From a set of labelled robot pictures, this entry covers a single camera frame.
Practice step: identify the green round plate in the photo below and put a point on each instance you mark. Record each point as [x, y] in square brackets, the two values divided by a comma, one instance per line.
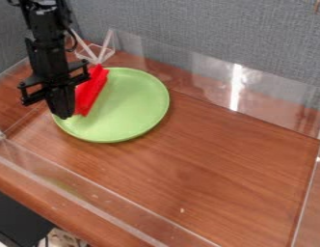
[131, 107]

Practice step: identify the clear acrylic enclosure wall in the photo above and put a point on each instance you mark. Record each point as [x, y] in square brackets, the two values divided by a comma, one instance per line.
[223, 176]

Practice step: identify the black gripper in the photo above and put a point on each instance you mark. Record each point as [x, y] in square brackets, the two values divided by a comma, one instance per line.
[55, 77]

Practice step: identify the red plastic block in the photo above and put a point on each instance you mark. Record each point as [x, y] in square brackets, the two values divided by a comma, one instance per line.
[89, 90]

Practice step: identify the clear acrylic corner bracket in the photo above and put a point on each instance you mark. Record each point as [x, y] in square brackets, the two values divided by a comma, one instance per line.
[96, 53]

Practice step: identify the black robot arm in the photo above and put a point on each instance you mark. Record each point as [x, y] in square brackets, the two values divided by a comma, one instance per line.
[48, 18]

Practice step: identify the white power strip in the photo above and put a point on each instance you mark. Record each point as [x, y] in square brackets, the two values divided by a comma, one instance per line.
[61, 238]

